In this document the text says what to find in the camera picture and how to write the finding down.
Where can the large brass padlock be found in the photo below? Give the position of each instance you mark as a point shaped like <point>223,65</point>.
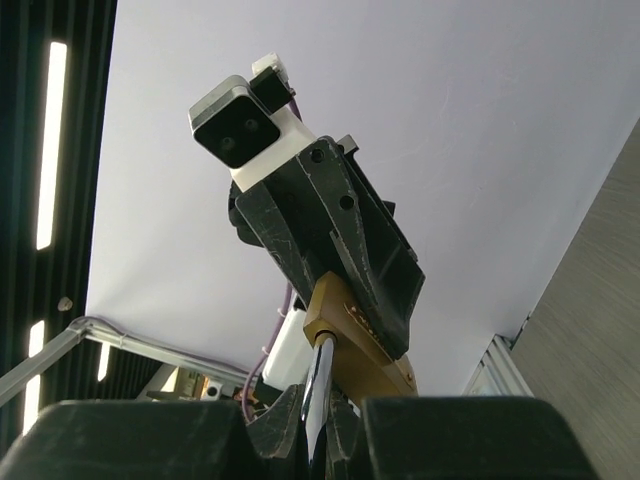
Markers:
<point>348,355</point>

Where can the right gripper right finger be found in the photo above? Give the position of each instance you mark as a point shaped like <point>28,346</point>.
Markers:
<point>502,437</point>

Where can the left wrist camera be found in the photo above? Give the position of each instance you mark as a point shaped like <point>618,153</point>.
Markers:
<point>248,126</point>

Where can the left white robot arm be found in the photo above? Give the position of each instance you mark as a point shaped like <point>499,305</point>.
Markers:
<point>290,356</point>

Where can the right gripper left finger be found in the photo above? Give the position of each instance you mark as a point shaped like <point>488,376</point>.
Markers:
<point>135,440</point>

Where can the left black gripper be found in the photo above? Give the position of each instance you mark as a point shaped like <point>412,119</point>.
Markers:
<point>319,213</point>

